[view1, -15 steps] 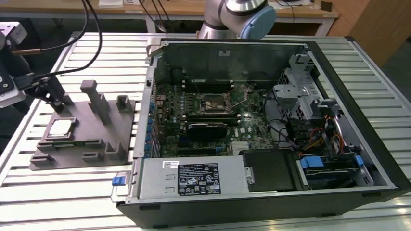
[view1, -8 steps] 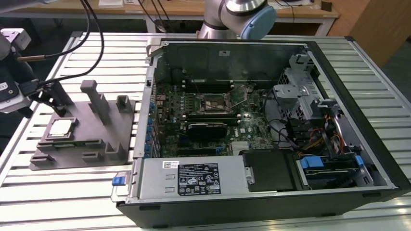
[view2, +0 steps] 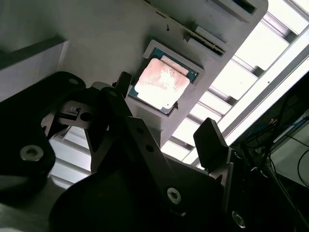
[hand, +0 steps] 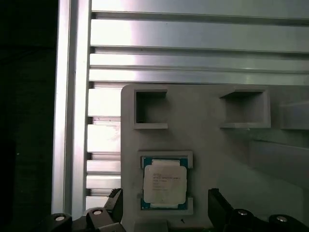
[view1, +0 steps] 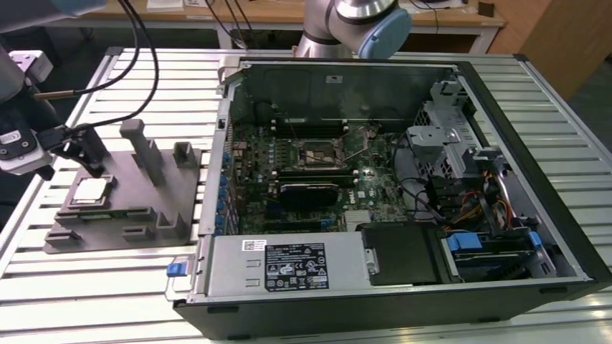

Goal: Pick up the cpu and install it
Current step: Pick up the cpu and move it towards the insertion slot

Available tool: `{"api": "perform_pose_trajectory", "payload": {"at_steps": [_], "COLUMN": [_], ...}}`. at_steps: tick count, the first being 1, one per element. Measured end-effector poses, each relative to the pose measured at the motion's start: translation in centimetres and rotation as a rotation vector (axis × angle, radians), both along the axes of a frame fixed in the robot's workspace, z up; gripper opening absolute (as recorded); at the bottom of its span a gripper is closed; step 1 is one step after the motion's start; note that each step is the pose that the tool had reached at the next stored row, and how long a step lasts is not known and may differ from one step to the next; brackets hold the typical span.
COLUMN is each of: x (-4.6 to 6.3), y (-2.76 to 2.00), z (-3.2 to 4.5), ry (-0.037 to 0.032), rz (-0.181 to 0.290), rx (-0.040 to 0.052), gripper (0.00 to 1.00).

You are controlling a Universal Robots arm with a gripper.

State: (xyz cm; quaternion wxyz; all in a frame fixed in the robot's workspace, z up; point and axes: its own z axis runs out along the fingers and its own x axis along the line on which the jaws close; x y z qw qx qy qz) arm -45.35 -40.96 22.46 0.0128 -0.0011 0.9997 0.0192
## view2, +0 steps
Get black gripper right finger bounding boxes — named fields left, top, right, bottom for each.
left=194, top=117, right=299, bottom=232

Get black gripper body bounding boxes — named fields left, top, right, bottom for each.
left=49, top=157, right=227, bottom=232

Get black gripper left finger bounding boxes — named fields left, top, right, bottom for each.
left=0, top=71, right=188, bottom=215

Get silver CPU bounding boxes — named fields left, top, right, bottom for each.
left=127, top=47, right=199, bottom=115

